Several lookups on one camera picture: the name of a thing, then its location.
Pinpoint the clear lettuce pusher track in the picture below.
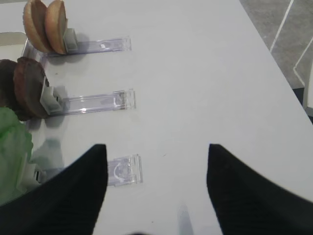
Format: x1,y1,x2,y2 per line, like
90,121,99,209
18,155,143,189

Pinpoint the clear bun pusher track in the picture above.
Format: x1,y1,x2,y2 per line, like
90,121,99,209
22,28,132,58

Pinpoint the white rectangular serving tray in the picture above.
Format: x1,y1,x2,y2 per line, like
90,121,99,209
0,32,27,46

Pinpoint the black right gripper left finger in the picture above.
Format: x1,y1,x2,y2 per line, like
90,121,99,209
0,144,108,235

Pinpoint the clear patty pusher track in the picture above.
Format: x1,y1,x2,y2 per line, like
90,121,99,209
40,87,136,117

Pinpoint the left brown meat patty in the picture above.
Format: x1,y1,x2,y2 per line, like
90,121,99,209
0,59,19,112

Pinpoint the right brown meat patty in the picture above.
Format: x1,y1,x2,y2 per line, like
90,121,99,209
13,57,49,119

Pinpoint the seeded bun slice front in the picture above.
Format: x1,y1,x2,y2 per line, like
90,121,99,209
22,0,52,53

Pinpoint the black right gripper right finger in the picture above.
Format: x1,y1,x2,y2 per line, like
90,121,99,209
206,144,313,235

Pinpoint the bun slice rear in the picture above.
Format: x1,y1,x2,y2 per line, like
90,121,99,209
45,0,67,54

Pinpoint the brown meat patty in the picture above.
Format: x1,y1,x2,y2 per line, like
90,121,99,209
13,57,49,119
0,59,19,112

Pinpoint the green lettuce leaf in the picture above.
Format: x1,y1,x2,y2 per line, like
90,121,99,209
0,107,33,205

